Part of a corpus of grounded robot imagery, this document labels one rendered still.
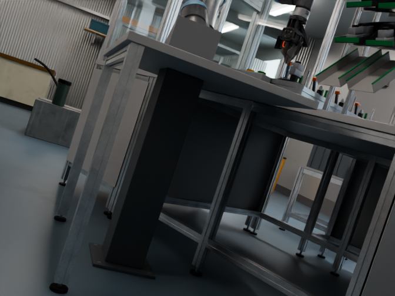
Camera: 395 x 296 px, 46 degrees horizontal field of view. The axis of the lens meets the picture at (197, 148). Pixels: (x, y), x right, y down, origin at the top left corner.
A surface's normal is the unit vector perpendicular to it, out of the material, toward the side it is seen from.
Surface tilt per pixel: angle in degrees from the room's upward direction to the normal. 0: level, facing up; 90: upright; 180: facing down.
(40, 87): 90
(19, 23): 90
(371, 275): 90
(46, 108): 90
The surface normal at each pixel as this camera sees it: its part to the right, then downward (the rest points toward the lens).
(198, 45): 0.28, 0.13
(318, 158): -0.68, -0.19
